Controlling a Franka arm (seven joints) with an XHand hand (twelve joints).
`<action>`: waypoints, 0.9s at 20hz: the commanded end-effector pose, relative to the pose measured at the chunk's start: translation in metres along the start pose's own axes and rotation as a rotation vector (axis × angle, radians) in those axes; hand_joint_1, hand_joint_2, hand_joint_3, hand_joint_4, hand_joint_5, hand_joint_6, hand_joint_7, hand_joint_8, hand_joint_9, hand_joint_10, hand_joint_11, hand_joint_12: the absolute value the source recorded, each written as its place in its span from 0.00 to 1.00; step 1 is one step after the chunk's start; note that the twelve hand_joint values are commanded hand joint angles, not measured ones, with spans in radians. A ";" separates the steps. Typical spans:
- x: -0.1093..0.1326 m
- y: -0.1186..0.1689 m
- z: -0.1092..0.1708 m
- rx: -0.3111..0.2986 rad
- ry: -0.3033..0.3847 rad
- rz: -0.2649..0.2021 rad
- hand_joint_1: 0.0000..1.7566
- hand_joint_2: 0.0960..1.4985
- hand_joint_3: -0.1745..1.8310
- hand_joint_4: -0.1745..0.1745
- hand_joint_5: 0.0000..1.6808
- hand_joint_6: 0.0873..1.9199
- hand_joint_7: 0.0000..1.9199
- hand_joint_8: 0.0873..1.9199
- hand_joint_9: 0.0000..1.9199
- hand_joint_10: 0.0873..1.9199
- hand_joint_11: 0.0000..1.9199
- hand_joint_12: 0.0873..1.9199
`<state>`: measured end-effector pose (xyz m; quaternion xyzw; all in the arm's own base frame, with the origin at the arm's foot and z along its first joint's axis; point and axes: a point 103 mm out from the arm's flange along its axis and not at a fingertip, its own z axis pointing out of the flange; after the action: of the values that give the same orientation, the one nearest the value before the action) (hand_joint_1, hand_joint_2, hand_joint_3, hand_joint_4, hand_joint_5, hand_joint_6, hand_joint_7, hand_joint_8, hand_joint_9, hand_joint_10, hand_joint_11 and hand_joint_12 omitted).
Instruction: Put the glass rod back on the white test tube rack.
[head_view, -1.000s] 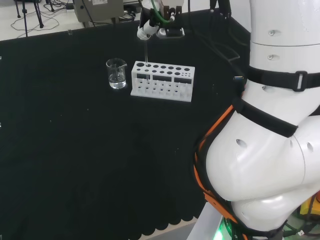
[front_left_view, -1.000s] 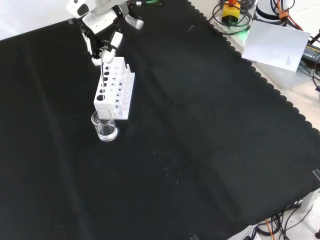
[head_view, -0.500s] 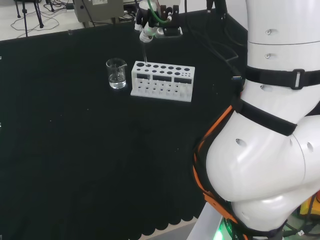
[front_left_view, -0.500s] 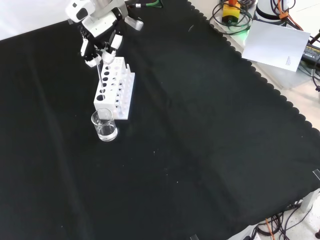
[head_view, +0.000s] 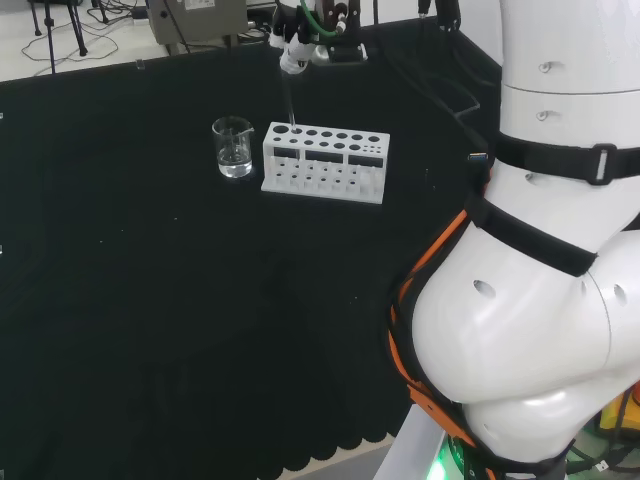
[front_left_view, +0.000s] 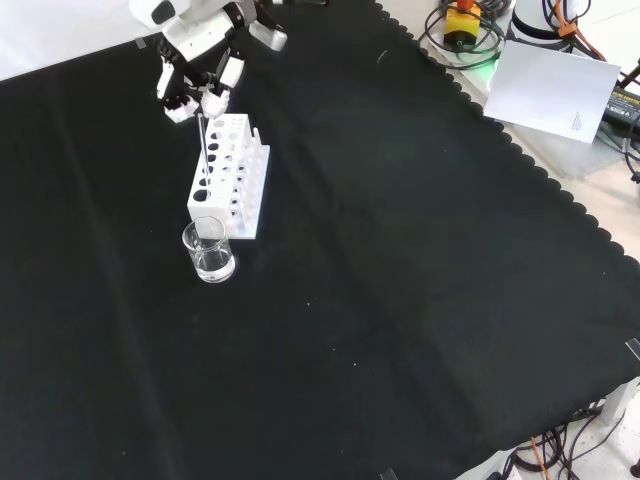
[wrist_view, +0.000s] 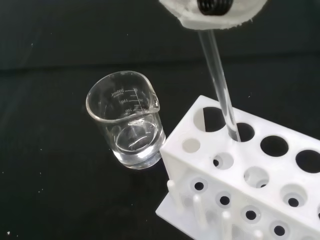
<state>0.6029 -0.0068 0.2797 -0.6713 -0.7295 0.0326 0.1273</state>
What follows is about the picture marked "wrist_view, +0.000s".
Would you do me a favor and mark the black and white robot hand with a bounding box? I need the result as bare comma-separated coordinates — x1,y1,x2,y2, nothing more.
159,0,268,31

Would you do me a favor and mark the white test tube rack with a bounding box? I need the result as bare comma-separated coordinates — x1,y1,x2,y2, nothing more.
155,94,320,240

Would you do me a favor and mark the clear glass beaker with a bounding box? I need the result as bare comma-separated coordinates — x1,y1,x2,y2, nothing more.
85,70,167,171

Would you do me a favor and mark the black bench cloth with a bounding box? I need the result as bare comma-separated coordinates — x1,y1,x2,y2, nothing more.
0,0,320,240

